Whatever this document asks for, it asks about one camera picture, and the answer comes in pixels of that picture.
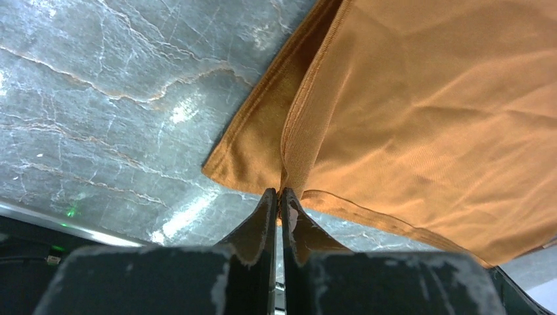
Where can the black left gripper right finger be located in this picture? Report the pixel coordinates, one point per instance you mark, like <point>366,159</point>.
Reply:
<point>322,276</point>

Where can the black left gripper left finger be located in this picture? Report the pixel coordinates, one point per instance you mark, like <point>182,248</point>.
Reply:
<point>234,276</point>

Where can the orange cloth napkin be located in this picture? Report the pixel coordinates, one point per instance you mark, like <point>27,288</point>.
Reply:
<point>432,120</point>

